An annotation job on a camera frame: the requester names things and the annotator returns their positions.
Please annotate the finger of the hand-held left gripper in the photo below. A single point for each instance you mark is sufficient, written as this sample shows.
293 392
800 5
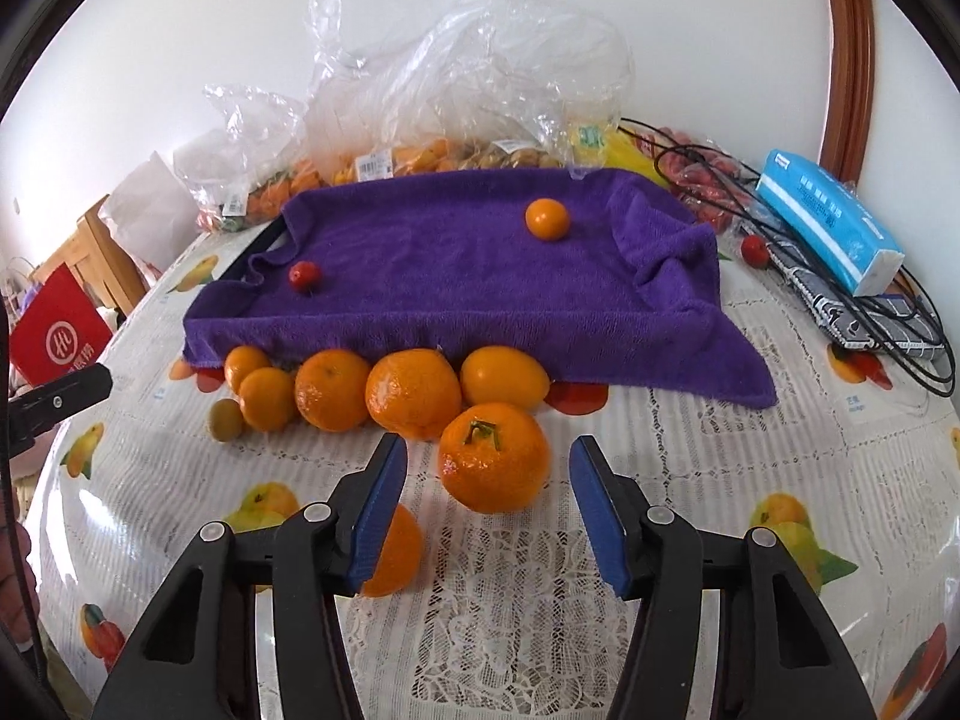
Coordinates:
67 394

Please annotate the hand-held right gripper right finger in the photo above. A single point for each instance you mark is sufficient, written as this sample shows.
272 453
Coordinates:
596 510

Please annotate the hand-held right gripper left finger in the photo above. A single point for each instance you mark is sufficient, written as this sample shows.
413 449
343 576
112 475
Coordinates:
382 510

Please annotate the large orange with stem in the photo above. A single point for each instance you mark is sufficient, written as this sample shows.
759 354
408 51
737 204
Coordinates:
493 469

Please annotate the large smooth orange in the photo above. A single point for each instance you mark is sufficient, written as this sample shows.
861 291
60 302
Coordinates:
412 394

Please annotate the medium orange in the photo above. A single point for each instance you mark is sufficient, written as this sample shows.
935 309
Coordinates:
332 390
403 549

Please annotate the oval orange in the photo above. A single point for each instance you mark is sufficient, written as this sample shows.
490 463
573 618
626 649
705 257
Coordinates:
504 382

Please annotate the small orange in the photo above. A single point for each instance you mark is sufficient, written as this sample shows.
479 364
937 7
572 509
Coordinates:
268 399
241 364
547 220

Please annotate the red shopping bag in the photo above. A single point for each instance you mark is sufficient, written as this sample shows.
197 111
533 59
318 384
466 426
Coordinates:
56 337

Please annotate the fruit print lace tablecloth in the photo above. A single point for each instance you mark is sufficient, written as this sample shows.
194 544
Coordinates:
487 615

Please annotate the wooden chair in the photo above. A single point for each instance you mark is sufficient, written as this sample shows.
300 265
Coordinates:
90 240

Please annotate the small brown fruit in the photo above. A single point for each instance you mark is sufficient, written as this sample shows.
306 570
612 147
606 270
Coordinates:
225 418

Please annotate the white plastic bag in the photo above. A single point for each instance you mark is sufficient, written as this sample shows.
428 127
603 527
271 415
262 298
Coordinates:
142 210

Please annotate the small red fruit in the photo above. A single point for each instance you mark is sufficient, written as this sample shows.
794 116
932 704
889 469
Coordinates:
304 275
754 250

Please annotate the purple towel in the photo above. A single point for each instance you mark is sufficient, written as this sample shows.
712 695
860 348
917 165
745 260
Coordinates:
450 270

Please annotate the clear bag of mandarins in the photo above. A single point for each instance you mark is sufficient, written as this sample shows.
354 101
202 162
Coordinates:
255 165

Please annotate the patterned grey pouch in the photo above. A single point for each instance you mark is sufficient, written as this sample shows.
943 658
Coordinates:
832 309

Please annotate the bag of red tomatoes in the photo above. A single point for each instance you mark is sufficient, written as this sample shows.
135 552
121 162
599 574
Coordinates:
697 174

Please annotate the clear bag of small oranges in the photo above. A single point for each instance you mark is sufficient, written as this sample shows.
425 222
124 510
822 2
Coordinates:
420 154

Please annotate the clear bag of longans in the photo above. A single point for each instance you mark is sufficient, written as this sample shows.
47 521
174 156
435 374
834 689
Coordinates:
517 157

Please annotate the blue tissue pack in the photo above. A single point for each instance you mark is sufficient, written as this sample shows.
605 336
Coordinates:
825 229

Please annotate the bag of yellow fruit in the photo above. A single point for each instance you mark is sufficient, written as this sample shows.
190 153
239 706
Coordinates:
600 146

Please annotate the wooden door frame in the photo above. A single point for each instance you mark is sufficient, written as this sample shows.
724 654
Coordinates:
847 52

